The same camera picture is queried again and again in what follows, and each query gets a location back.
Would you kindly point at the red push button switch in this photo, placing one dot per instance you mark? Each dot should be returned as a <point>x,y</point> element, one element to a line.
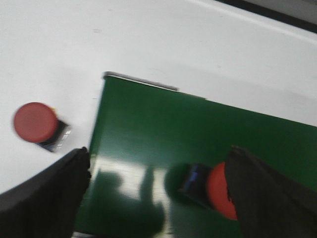
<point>39,124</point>
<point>207,186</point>

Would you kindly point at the aluminium conveyor frame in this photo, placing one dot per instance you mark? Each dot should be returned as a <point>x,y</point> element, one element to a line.
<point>139,80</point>

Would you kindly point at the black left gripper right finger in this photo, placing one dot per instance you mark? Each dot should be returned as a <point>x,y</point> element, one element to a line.
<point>268,204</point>

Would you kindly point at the green conveyor belt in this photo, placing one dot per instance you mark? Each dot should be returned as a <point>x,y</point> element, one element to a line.
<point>144,139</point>

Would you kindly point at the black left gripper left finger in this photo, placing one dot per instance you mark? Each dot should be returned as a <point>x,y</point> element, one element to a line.
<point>45,206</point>

